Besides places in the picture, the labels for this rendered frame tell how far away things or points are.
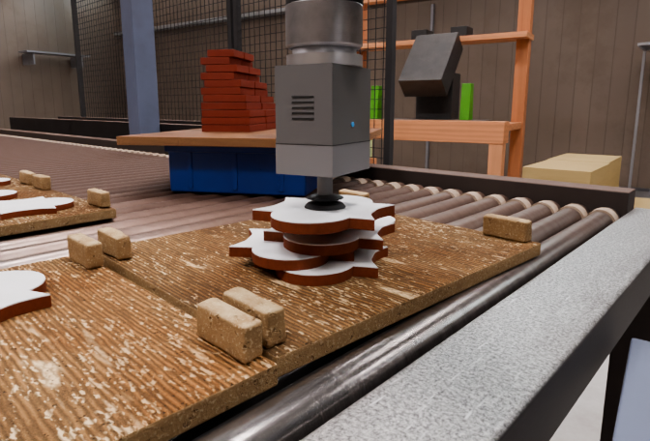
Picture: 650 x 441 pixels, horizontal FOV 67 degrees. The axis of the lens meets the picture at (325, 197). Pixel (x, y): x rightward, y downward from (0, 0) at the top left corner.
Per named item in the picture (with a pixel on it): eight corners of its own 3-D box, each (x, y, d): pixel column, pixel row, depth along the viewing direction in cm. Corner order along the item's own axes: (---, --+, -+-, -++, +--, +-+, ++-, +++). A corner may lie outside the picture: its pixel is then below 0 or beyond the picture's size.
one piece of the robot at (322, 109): (298, 39, 55) (300, 183, 58) (248, 27, 47) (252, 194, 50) (379, 32, 50) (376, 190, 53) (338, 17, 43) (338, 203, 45)
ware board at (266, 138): (381, 134, 140) (381, 128, 140) (355, 149, 92) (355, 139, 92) (218, 132, 150) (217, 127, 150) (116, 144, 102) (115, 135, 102)
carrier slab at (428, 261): (540, 255, 61) (542, 243, 60) (277, 379, 33) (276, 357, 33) (339, 212, 86) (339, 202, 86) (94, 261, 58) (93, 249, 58)
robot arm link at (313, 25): (269, 4, 46) (313, 17, 53) (270, 54, 47) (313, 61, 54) (340, -6, 43) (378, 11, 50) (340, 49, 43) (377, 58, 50)
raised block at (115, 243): (133, 258, 54) (132, 234, 54) (116, 262, 53) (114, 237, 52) (113, 248, 58) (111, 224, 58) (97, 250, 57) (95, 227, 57)
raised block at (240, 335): (267, 358, 33) (266, 318, 32) (244, 367, 32) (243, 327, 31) (217, 329, 37) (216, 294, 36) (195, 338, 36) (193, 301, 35)
